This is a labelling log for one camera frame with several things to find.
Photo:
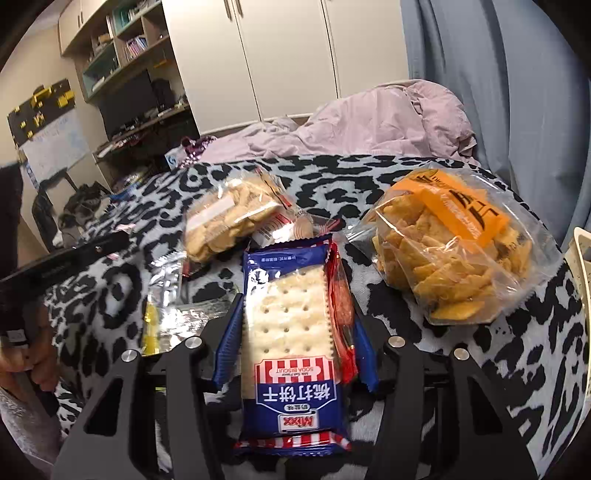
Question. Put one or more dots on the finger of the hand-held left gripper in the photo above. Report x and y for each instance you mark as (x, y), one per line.
(87, 251)

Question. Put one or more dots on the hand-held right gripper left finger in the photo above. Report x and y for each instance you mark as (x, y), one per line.
(228, 344)

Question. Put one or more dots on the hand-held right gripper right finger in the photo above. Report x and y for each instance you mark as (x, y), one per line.
(365, 357)

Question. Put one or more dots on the silver yellow snack packet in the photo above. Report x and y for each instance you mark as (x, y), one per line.
(194, 318)

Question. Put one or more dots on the blue cracker packet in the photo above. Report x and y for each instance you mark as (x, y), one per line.
(286, 314)

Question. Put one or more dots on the silver foil snack packet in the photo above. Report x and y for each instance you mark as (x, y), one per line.
(167, 281)

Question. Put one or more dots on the clear bag of pale biscuits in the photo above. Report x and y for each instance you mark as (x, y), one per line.
(226, 217)

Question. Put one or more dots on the white red striped cracker packet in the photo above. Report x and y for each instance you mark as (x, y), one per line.
(286, 229)

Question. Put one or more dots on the cream perforated plastic basket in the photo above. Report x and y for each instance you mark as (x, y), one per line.
(582, 263)

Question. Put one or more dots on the person's left hand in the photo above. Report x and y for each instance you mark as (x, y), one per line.
(42, 357)

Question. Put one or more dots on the dark clothes pile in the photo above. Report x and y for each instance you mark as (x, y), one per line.
(78, 207)

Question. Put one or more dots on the whiteboard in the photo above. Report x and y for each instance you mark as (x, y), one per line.
(55, 145)

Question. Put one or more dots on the small white blue box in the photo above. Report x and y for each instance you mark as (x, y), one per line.
(171, 160)

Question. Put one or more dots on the clear bag of orange chips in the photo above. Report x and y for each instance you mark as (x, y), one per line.
(443, 258)

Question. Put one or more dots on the cluttered desk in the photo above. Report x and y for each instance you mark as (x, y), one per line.
(147, 134)

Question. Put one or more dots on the purple shiny bag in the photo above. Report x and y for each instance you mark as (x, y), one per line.
(196, 147)

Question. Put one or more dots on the black computer monitor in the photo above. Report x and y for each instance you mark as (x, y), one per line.
(127, 104)

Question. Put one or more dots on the leopard print blanket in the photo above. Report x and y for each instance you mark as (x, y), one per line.
(531, 369)

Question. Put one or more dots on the row of books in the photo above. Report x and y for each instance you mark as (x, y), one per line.
(136, 47)

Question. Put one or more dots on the pink duvet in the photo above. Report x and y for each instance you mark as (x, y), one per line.
(369, 124)

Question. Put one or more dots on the white wardrobe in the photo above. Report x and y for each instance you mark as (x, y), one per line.
(286, 55)

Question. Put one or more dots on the blue curtain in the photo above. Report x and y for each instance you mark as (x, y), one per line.
(508, 92)

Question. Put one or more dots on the black yellow wall poster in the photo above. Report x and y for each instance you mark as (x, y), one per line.
(41, 106)

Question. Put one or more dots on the wall shelving unit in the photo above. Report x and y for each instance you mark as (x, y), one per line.
(104, 64)

